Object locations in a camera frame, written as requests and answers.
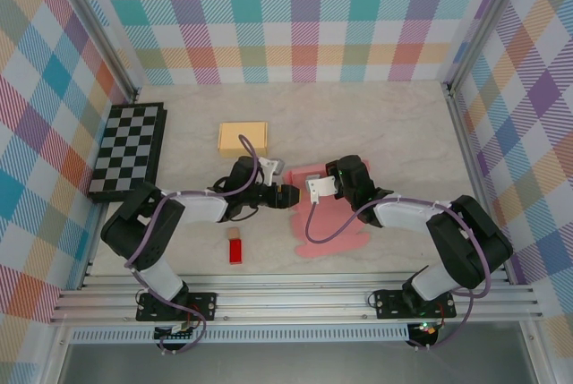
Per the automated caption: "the aluminium mounting rail frame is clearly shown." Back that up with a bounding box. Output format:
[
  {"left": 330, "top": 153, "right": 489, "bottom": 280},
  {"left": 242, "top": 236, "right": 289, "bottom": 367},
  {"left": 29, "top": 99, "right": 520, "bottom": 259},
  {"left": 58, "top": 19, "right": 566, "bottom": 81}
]
[{"left": 48, "top": 271, "right": 543, "bottom": 327}]

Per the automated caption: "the pink paper box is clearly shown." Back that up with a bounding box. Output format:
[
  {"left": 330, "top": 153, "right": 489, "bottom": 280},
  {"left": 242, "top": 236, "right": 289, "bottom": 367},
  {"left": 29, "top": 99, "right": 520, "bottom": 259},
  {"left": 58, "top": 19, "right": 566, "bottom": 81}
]
[{"left": 285, "top": 158, "right": 372, "bottom": 259}]

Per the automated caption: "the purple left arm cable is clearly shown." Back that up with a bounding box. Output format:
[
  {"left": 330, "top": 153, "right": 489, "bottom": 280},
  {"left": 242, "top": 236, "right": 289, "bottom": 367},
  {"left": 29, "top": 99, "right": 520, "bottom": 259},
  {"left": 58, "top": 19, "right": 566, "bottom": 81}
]
[{"left": 124, "top": 133, "right": 263, "bottom": 356}]

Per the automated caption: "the aluminium corner post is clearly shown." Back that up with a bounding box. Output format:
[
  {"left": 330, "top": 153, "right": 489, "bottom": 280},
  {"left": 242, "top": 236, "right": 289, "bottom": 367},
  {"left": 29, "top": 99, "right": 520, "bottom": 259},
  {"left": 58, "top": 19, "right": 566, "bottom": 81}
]
[
  {"left": 445, "top": 0, "right": 534, "bottom": 94},
  {"left": 53, "top": 0, "right": 138, "bottom": 103}
]

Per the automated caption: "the red rectangular block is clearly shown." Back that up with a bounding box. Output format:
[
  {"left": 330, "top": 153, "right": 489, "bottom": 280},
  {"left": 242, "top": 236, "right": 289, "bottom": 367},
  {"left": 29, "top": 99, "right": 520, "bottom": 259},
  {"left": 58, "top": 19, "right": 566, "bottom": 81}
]
[{"left": 228, "top": 236, "right": 246, "bottom": 265}]

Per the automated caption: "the grey slotted cable duct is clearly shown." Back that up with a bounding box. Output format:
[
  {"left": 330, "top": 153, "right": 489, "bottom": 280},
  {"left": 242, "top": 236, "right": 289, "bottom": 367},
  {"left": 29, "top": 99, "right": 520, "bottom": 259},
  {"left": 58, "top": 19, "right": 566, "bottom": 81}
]
[{"left": 69, "top": 328, "right": 411, "bottom": 344}]

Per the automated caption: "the black and grey checkerboard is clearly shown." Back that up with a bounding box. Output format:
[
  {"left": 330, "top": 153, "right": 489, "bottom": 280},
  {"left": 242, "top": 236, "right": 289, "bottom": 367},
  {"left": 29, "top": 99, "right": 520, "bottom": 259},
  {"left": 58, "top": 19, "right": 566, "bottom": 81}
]
[{"left": 85, "top": 102, "right": 168, "bottom": 205}]

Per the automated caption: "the small circuit board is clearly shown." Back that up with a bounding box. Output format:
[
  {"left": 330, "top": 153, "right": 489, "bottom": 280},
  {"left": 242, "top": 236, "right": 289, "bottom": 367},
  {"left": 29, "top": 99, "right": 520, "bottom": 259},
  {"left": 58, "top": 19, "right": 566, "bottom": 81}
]
[
  {"left": 153, "top": 321, "right": 198, "bottom": 343},
  {"left": 409, "top": 320, "right": 440, "bottom": 339}
]

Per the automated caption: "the aluminium side rail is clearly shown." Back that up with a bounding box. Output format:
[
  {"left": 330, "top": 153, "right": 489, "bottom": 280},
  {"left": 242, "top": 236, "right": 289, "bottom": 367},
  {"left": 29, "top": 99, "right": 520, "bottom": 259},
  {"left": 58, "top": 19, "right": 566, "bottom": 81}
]
[
  {"left": 445, "top": 83, "right": 511, "bottom": 285},
  {"left": 78, "top": 202, "right": 112, "bottom": 290}
]

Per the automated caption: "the yellow paper box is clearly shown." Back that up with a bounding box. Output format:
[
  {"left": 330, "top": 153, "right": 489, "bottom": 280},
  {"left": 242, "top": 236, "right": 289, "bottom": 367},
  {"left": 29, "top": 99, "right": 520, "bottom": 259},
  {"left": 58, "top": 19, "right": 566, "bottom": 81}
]
[{"left": 216, "top": 121, "right": 269, "bottom": 158}]

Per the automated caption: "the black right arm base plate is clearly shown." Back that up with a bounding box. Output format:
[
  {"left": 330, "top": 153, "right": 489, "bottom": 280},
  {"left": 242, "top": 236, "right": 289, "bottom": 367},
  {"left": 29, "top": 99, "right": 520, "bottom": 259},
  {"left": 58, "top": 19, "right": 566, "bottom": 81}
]
[{"left": 374, "top": 288, "right": 457, "bottom": 320}]

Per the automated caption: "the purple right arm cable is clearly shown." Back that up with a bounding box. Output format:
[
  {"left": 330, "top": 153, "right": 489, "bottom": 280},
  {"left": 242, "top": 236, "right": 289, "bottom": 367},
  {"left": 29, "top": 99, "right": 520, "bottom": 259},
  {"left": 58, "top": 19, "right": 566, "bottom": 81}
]
[{"left": 304, "top": 195, "right": 496, "bottom": 352}]

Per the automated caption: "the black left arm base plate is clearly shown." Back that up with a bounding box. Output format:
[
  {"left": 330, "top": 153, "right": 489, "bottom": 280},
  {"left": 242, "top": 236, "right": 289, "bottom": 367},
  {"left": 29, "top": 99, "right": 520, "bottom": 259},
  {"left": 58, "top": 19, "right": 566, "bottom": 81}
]
[{"left": 135, "top": 292, "right": 218, "bottom": 323}]

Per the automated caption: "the grey metal sheet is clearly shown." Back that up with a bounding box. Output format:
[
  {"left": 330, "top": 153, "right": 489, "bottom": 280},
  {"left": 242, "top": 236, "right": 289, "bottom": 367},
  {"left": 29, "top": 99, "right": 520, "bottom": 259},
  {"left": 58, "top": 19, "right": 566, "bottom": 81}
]
[{"left": 57, "top": 342, "right": 538, "bottom": 384}]

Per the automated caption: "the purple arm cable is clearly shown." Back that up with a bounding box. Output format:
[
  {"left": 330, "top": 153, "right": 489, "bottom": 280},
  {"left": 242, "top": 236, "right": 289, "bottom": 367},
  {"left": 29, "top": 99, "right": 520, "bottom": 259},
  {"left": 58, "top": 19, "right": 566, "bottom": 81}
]
[
  {"left": 124, "top": 133, "right": 263, "bottom": 356},
  {"left": 304, "top": 195, "right": 496, "bottom": 352}
]

